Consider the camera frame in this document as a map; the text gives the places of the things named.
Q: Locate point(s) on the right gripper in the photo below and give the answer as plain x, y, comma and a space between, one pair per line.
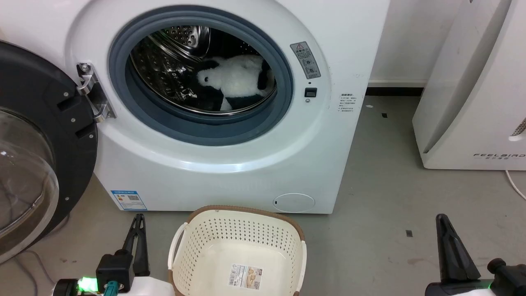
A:
505, 279

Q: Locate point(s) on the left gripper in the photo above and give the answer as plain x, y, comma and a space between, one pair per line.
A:
115, 271

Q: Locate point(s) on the white and black plush toy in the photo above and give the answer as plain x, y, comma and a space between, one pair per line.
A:
238, 78

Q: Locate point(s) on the cream perforated laundry basket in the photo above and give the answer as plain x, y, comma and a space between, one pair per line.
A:
213, 246

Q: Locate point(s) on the paper label in basket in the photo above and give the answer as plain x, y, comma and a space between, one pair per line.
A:
245, 276

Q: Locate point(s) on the white front-load washing machine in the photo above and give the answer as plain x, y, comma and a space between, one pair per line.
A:
254, 164

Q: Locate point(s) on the blue energy label sticker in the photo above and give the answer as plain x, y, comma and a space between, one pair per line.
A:
129, 200

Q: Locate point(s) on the dark round washer door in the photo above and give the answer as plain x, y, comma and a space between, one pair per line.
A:
45, 123

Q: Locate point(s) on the chrome door hinge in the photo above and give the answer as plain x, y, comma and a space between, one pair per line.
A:
92, 92

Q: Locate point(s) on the round filter cover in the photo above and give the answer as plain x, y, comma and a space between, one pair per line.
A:
294, 202

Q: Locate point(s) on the white floor-standing appliance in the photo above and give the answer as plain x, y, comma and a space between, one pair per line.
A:
472, 90

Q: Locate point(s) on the small text sticker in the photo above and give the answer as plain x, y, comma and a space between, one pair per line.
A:
346, 103

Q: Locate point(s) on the black door latch socket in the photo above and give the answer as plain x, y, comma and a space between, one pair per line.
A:
310, 92

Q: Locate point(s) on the grey warning sticker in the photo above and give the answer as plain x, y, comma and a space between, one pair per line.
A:
305, 60

